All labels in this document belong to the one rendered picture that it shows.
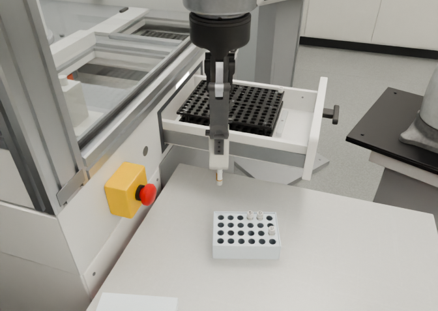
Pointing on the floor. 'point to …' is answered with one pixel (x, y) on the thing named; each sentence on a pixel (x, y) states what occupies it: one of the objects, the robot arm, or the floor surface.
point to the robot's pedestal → (406, 186)
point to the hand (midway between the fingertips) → (219, 147)
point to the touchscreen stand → (277, 79)
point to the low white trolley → (277, 274)
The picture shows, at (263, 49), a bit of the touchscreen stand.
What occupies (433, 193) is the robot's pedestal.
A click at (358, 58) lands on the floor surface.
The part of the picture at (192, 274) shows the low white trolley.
